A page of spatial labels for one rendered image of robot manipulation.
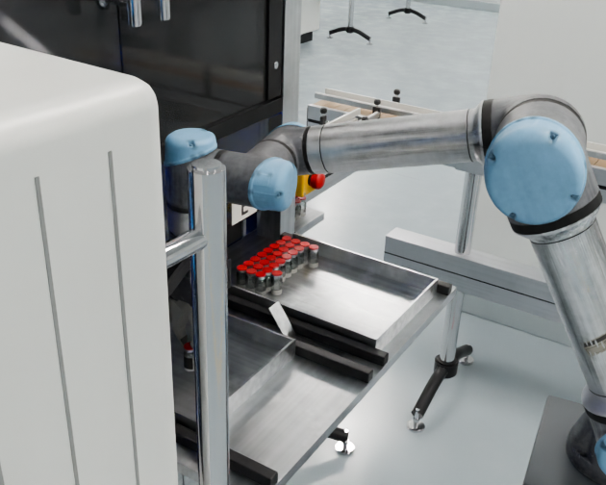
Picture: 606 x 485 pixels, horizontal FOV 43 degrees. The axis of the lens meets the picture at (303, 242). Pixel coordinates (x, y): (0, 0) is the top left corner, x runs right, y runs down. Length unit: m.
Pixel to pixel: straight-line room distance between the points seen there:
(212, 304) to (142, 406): 0.08
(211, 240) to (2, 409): 0.17
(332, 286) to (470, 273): 0.96
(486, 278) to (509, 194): 1.49
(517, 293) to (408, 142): 1.35
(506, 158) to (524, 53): 1.88
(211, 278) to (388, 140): 0.65
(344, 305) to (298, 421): 0.35
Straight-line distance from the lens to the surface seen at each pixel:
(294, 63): 1.61
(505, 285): 2.42
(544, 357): 3.05
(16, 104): 0.39
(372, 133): 1.14
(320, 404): 1.25
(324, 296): 1.51
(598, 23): 2.74
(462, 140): 1.11
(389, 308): 1.49
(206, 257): 0.51
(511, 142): 0.94
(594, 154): 2.21
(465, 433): 2.61
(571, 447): 1.37
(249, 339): 1.38
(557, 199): 0.95
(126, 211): 0.43
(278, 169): 1.08
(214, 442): 0.61
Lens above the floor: 1.66
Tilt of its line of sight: 27 degrees down
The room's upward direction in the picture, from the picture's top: 2 degrees clockwise
